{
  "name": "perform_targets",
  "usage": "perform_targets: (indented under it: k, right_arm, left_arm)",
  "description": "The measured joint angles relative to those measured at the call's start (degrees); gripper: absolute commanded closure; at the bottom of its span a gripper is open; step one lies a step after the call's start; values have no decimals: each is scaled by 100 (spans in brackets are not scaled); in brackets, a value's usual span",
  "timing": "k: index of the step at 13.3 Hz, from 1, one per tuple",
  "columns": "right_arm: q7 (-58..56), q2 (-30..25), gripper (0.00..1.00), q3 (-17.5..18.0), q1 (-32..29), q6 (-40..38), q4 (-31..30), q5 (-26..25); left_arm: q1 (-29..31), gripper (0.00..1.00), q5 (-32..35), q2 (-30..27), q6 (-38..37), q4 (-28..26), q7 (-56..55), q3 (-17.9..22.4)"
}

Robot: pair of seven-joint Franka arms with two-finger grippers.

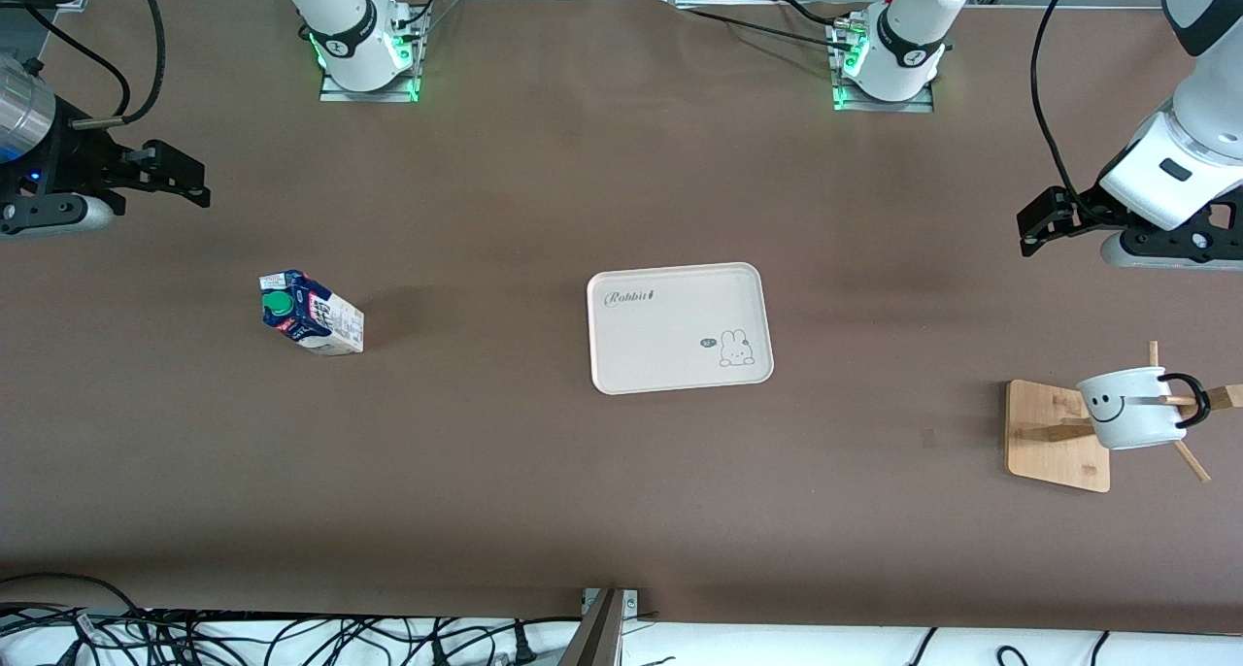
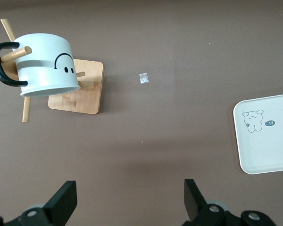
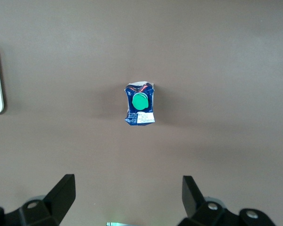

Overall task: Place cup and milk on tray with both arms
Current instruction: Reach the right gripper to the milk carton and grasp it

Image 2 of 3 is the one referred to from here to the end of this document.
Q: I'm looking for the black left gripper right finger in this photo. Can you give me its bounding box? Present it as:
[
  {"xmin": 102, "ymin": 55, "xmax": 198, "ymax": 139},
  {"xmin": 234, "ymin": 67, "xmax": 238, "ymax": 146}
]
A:
[{"xmin": 183, "ymin": 179, "xmax": 276, "ymax": 226}]

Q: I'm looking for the wooden mug tree stand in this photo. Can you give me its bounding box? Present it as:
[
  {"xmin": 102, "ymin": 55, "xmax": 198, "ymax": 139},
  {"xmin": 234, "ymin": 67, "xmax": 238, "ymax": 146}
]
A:
[{"xmin": 0, "ymin": 18, "xmax": 105, "ymax": 123}]

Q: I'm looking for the cream tray with cartoon print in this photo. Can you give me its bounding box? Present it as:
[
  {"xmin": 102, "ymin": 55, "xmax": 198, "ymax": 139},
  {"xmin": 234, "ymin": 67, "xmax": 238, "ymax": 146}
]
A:
[{"xmin": 233, "ymin": 93, "xmax": 283, "ymax": 175}]

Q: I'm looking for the white smiley mug black handle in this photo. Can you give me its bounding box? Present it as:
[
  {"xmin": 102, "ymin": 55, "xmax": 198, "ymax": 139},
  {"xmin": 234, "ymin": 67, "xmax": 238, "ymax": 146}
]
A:
[{"xmin": 0, "ymin": 32, "xmax": 81, "ymax": 97}]

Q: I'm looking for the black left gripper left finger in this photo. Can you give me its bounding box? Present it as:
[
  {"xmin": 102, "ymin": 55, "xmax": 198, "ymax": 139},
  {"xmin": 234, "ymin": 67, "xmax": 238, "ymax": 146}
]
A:
[{"xmin": 0, "ymin": 180, "xmax": 77, "ymax": 226}]

